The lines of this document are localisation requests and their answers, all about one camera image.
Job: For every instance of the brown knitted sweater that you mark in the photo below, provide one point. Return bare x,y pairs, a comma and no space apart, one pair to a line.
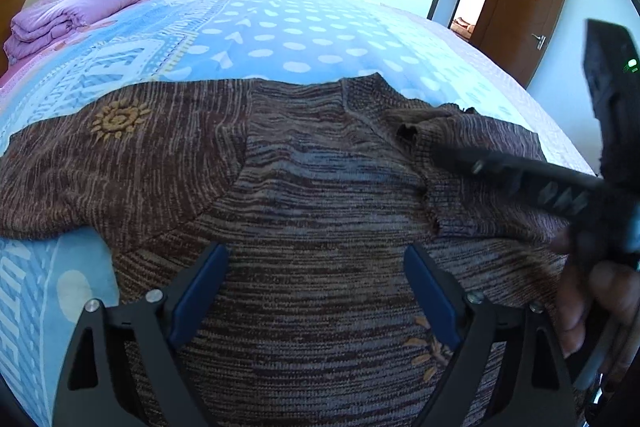
310,187

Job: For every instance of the brown wooden door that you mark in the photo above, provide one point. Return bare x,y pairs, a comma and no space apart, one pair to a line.
515,32

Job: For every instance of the folded pink quilt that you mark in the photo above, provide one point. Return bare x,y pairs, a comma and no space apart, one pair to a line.
60,14

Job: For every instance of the person's right hand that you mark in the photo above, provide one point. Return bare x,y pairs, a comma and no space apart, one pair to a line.
595,292

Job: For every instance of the printed blue and pink blanket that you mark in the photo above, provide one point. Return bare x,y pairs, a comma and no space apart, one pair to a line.
300,32

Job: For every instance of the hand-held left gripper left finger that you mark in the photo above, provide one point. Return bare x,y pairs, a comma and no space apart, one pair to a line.
200,292

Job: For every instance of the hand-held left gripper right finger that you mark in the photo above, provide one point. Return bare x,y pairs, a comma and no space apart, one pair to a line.
430,297

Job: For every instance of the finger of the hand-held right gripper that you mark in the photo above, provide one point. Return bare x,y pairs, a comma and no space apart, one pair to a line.
520,179

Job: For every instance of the brown wooden furniture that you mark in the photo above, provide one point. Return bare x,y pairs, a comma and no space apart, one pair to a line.
461,28

